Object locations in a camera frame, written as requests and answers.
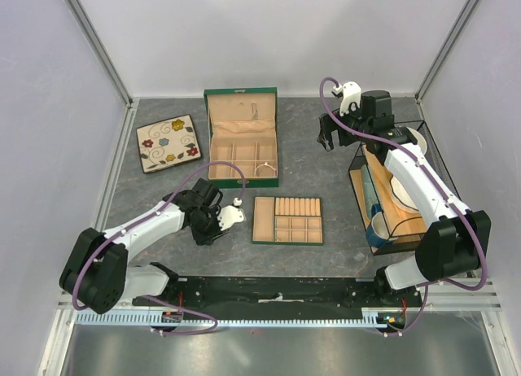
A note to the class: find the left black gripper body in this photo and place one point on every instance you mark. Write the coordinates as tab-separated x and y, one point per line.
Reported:
207	227

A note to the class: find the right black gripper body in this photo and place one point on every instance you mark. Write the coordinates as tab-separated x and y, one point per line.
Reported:
353	120

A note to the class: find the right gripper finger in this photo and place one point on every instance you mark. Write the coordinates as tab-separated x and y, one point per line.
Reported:
327	127
324	141

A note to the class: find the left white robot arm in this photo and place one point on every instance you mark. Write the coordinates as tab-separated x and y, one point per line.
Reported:
100	260

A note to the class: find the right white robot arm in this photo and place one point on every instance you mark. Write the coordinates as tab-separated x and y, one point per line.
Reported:
457	237

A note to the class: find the green jewelry tray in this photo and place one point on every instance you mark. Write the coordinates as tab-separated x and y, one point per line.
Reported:
287	221

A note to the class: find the green jewelry box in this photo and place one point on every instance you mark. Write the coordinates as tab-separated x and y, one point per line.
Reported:
242	124

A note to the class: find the yellow ceramic bowl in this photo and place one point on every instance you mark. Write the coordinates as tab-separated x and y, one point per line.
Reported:
421	141

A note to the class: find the white scalloped plate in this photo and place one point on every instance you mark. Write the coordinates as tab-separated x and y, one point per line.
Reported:
400	197

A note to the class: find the floral square ceramic plate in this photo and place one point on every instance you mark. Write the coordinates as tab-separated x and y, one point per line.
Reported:
167	143

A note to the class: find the blue mug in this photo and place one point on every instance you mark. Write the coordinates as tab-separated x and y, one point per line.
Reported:
377	233

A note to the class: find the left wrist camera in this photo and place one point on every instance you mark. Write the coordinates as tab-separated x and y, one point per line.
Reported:
229	216

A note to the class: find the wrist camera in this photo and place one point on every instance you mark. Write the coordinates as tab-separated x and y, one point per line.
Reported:
350	95
229	216

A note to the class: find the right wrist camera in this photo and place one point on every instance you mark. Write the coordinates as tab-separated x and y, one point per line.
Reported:
350	95

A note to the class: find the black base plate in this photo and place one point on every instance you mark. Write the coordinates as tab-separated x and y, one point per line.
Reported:
283	298

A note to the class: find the black wire shelf rack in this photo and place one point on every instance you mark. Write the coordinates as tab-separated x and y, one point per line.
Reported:
409	228

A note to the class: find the grey cable duct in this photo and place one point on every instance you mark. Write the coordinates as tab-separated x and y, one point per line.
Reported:
158	317

